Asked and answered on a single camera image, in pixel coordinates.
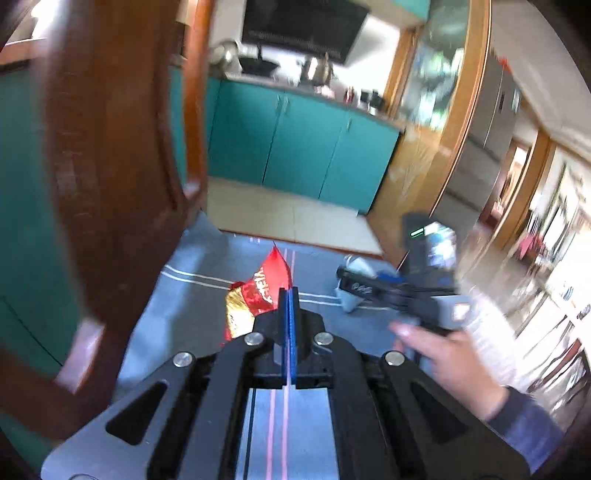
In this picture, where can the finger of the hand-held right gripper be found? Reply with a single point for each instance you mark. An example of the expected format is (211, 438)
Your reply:
(369, 288)

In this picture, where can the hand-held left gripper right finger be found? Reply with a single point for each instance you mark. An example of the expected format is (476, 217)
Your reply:
(307, 341)

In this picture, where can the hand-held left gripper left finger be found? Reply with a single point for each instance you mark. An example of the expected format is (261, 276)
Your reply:
(290, 323)

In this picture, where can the red snack bag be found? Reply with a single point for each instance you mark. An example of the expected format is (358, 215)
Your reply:
(258, 290)

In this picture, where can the person's right hand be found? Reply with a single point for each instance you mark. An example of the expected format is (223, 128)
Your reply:
(448, 360)

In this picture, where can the blue striped seat cushion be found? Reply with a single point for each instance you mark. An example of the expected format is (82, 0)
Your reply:
(194, 295)

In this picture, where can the red cloth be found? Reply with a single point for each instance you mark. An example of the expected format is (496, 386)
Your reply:
(528, 244)

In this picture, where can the wooden framed glass door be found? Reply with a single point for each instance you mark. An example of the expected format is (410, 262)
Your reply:
(415, 161)

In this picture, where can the wooden bench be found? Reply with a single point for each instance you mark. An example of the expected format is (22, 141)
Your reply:
(558, 350)

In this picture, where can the silver refrigerator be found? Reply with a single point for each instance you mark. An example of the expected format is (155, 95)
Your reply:
(485, 129)

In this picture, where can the teal kitchen cabinets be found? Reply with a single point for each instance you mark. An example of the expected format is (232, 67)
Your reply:
(295, 143)

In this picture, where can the black cooking pot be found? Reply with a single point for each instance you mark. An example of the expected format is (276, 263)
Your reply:
(371, 99)

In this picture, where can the red jar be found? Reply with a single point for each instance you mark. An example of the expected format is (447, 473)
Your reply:
(349, 93)

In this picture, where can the steel stock pot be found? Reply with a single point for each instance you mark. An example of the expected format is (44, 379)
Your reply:
(316, 69)

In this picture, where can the black wok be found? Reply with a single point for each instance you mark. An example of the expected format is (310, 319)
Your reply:
(256, 64)

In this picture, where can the dark wooden chair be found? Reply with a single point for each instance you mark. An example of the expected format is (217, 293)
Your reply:
(106, 138)

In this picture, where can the black range hood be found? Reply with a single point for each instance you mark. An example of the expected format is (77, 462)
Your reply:
(300, 23)

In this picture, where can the metal pot lid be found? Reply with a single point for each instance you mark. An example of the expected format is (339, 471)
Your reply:
(224, 53)

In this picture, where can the wooden doorway frame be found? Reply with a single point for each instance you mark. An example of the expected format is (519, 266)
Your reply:
(508, 180)

